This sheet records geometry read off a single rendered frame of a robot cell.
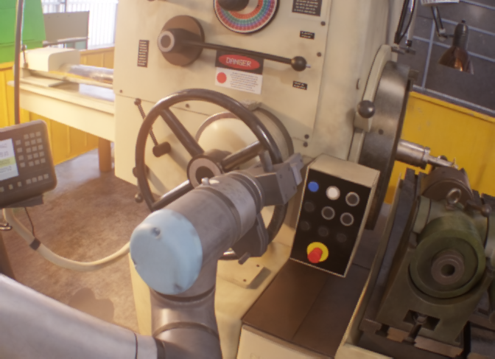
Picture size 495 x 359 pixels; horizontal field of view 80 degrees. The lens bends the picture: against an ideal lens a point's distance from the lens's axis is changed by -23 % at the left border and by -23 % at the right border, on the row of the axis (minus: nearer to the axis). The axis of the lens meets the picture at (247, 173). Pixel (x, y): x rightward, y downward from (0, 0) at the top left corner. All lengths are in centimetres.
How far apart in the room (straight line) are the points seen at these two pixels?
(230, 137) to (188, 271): 48
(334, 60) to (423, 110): 247
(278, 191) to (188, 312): 21
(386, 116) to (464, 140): 240
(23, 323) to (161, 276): 17
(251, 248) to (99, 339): 29
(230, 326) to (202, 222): 103
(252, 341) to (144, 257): 104
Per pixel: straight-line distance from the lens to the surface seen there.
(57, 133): 365
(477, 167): 342
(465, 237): 82
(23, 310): 36
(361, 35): 83
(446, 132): 330
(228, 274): 155
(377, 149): 96
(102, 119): 176
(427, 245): 84
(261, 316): 140
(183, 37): 95
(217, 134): 84
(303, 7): 85
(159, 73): 107
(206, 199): 45
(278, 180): 52
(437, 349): 99
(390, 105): 98
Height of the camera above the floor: 164
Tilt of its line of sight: 25 degrees down
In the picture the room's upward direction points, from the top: 7 degrees clockwise
